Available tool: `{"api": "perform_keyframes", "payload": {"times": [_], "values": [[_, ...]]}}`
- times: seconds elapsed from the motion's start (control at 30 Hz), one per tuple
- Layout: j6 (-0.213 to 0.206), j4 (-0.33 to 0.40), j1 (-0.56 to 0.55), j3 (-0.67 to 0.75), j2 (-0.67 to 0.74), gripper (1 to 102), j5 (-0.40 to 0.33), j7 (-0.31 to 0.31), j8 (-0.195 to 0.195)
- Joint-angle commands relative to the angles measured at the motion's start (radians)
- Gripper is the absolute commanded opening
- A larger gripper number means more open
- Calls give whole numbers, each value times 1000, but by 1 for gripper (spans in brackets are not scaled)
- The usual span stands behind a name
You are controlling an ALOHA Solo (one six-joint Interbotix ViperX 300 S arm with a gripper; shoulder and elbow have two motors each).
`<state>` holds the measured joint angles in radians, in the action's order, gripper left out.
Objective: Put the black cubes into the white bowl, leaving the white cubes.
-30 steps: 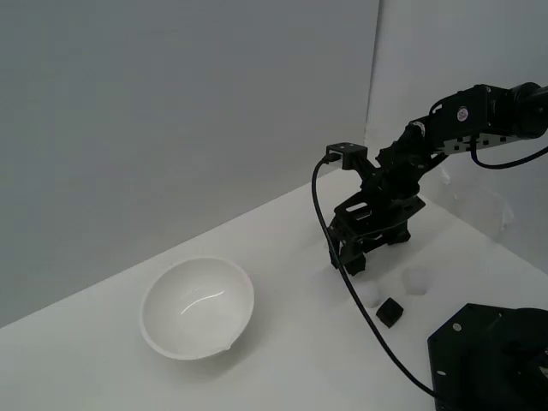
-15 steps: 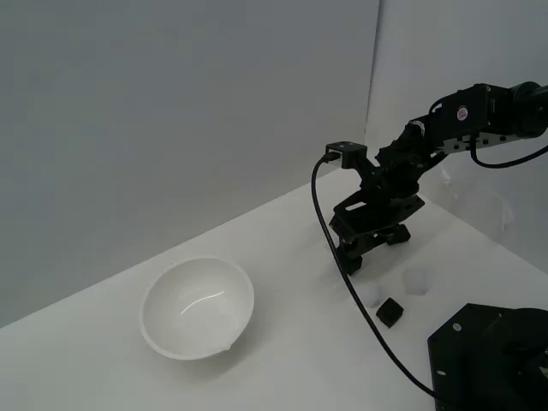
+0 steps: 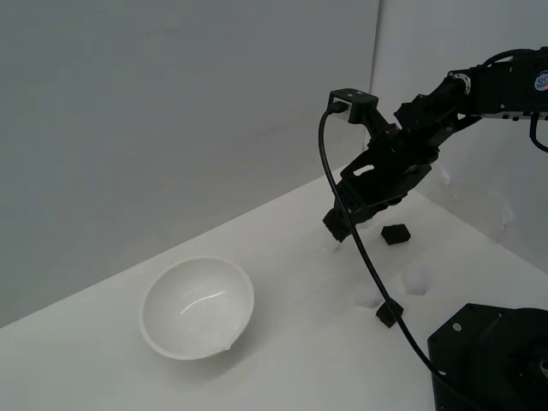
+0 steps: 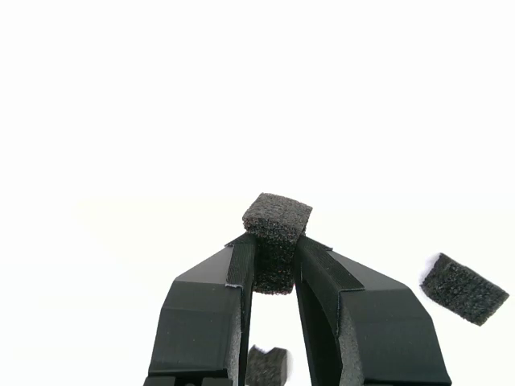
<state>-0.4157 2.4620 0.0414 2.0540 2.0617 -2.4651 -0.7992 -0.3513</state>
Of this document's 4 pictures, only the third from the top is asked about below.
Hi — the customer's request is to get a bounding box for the white bowl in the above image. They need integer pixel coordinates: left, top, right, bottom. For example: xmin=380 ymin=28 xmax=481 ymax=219
xmin=140 ymin=255 xmax=256 ymax=360

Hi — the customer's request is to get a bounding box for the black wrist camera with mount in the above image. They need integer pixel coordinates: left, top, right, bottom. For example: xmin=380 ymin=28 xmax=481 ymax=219
xmin=327 ymin=86 xmax=400 ymax=138

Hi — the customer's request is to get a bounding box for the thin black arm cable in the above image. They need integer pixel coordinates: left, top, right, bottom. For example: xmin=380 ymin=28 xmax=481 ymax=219
xmin=528 ymin=113 xmax=548 ymax=153

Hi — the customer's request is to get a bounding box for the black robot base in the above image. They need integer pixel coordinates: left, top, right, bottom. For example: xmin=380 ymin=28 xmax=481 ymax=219
xmin=426 ymin=302 xmax=548 ymax=411

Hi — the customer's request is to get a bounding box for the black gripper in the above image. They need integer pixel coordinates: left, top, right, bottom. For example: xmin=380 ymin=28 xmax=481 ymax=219
xmin=322 ymin=122 xmax=443 ymax=236

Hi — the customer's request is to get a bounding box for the thick black camera cable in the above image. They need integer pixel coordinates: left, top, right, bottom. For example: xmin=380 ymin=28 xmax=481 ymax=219
xmin=317 ymin=100 xmax=470 ymax=411

